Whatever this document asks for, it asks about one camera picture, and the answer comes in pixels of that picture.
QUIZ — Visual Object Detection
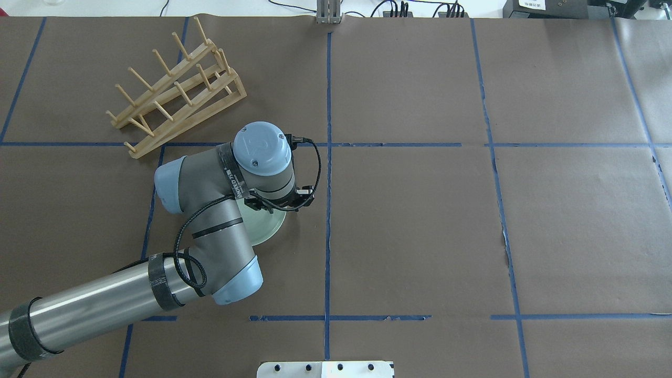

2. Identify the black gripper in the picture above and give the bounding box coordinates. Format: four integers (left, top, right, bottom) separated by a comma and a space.
245, 186, 315, 213

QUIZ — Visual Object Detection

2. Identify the light green plate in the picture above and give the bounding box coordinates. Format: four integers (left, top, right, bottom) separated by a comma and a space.
237, 200, 286, 246

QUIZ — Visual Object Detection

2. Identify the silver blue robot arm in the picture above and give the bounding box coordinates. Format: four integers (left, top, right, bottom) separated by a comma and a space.
2, 121, 319, 377

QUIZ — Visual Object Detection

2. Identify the wooden dish rack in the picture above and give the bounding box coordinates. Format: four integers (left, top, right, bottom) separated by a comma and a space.
106, 15, 247, 160

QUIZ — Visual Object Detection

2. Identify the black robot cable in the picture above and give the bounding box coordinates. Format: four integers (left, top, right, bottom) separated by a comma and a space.
173, 135, 322, 298

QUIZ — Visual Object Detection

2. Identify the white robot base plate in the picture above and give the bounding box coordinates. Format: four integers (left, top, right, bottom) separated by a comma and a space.
256, 361, 395, 377

